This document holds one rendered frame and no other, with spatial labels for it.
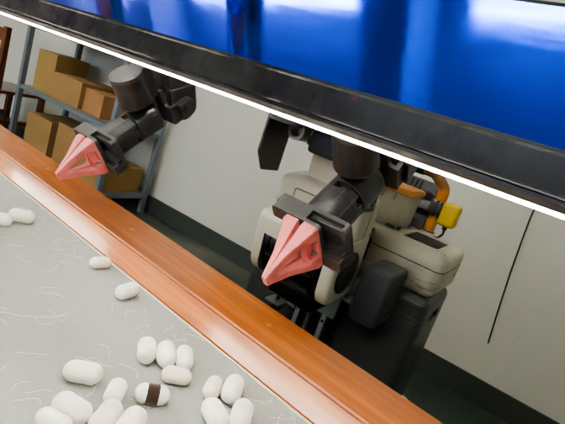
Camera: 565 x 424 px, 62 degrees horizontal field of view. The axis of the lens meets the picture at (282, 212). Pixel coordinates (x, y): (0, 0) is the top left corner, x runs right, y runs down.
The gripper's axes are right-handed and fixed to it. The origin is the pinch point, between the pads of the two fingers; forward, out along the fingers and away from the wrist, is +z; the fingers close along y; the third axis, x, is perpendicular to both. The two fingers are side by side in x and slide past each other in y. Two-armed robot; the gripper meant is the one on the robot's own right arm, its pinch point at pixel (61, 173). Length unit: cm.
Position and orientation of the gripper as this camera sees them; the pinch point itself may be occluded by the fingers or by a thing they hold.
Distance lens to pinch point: 86.0
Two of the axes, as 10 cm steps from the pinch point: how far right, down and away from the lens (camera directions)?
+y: 7.4, 3.9, -5.4
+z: -6.5, 6.0, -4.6
